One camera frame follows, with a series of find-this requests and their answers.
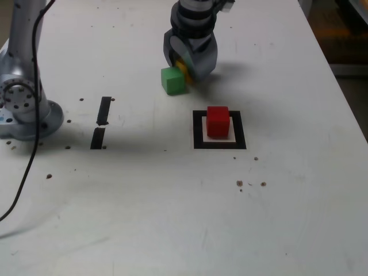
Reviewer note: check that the black tape strip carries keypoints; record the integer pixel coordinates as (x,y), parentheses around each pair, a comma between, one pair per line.
(104,110)

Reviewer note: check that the brown cardboard box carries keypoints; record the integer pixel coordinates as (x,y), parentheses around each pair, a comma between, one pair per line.
(342,34)

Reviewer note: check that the green cube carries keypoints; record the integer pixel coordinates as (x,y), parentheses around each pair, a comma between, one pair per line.
(172,82)

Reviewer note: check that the black tape square outline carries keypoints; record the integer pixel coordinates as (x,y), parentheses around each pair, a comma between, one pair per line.
(218,146)

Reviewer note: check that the red cube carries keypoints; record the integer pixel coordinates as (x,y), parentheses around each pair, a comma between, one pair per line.
(218,122)

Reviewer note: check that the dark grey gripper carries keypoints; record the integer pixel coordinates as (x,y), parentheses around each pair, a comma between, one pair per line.
(198,43)

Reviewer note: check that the yellow cube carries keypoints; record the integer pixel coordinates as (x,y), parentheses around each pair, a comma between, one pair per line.
(181,69)

